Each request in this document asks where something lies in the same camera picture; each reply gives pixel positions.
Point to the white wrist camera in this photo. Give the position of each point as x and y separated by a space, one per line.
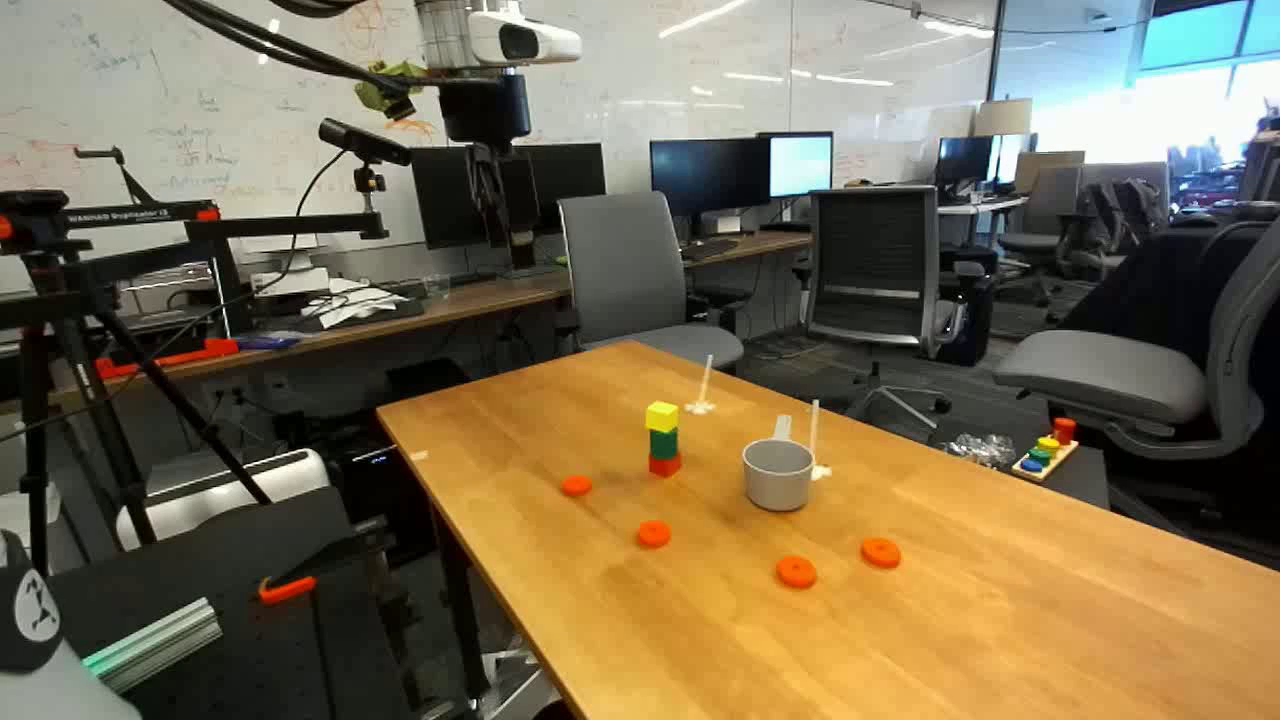
533 42

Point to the black cart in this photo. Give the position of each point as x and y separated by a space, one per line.
224 600

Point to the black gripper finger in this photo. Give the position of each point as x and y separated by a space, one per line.
522 200
487 195

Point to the yellow block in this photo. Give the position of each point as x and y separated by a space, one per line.
661 418

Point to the long wooden desk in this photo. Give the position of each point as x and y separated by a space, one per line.
440 305

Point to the black camera tripod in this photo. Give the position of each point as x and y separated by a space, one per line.
83 332

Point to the red flat tool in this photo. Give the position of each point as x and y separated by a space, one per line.
167 359

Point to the black low stool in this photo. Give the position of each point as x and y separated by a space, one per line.
1065 480

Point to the orange block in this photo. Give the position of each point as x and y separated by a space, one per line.
664 467

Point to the black mesh office chair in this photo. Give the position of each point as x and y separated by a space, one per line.
875 265

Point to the lit computer monitor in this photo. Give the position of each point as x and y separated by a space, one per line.
801 164

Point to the colourful stacking toy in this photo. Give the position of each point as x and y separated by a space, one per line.
1045 454

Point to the white papers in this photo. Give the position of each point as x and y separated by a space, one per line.
350 305

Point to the grey measuring cup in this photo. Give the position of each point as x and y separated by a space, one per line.
778 480

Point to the orange disc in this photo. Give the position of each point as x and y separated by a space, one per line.
799 574
880 548
578 486
654 534

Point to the black draped cloth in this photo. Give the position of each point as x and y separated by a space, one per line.
1172 286

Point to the wide dark monitor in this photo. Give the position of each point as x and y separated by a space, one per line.
567 184

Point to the dark computer monitor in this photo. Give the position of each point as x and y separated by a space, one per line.
705 175

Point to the black camera on boom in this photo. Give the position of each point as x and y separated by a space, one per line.
362 136

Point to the grey padded office chair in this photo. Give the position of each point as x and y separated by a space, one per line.
627 272

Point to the aluminium bar with green light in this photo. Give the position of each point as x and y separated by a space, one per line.
153 643

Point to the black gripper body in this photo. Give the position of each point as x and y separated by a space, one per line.
487 110

